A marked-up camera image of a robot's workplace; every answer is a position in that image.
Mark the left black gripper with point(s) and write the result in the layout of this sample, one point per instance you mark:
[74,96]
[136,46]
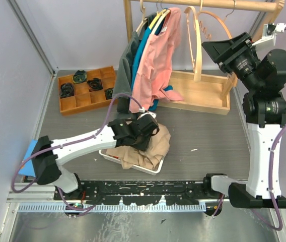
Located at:
[144,146]

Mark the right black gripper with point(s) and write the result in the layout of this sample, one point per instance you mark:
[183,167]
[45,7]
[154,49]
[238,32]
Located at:
[220,50]

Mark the wooden hanger with metal hook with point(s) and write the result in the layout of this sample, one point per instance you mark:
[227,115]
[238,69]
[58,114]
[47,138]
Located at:
[211,25]

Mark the beige t shirt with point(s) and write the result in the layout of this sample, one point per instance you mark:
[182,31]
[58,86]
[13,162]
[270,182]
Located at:
[157,149]

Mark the pink t shirt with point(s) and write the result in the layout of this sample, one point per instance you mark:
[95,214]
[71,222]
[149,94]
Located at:
[155,66]

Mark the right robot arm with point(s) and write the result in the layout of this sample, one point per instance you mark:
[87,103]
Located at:
[265,111]

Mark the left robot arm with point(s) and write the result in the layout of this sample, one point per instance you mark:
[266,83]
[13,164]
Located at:
[50,156]

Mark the grey t shirt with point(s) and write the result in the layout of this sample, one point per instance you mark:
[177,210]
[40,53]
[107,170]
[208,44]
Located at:
[124,74]

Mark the wooden hanger blue shirt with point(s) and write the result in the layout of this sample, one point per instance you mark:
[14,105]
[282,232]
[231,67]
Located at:
[158,14]

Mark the blue t shirt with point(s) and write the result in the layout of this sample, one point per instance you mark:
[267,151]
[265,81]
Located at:
[136,63]

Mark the wooden hanger grey shirt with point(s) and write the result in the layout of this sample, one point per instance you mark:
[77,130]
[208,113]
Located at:
[143,18]

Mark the wooden clothes rack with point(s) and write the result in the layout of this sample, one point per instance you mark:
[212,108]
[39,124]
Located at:
[211,93]

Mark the white plastic basket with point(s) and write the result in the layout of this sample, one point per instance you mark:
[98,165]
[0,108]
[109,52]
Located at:
[136,167]

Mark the brown wooden compartment tray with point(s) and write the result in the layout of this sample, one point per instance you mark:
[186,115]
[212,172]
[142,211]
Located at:
[84,100]

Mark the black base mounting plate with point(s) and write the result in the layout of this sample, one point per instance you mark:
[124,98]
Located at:
[142,192]

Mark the rolled dark sock top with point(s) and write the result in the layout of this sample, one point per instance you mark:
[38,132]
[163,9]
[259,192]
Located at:
[80,76]

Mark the rolled black sock left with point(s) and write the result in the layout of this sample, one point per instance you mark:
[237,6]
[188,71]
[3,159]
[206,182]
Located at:
[66,90]

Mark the blue patterned cloth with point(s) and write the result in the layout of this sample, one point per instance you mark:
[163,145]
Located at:
[28,169]

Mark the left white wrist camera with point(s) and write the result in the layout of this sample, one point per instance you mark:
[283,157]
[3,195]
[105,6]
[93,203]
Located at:
[143,112]

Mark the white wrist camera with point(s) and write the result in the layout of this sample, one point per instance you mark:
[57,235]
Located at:
[143,112]
[269,33]

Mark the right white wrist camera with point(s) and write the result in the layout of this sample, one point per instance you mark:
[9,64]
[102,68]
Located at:
[269,33]

